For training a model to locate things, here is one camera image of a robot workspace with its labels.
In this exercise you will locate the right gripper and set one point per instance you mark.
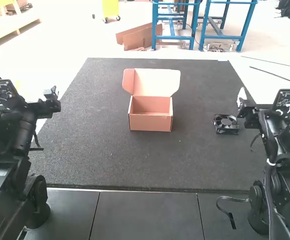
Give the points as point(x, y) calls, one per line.
point(252, 115)

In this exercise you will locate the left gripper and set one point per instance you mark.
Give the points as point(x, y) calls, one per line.
point(45, 107)

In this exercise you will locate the cardboard box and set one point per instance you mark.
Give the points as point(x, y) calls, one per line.
point(150, 120)

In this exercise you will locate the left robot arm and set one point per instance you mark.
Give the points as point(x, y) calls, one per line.
point(10, 155)

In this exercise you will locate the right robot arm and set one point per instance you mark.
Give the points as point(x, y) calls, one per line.
point(285, 155)

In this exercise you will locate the black square fan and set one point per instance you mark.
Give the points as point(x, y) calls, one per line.
point(226, 123)

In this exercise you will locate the blue metal workbench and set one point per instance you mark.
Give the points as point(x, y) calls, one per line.
point(220, 38)
point(173, 37)

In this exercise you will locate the black mat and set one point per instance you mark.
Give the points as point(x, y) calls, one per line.
point(97, 150)

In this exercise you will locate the pale wooden platform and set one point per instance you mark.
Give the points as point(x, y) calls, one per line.
point(2, 30)

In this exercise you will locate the brown cardboard sheet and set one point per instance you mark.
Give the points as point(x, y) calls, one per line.
point(135, 37)

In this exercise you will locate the yellow drawer cabinet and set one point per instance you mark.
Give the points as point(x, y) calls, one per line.
point(110, 8)

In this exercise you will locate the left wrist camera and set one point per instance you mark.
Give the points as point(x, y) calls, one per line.
point(5, 88)

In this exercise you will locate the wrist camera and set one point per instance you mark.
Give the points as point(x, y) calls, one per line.
point(5, 88)
point(286, 100)

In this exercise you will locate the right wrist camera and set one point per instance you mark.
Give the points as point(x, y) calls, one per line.
point(286, 100)

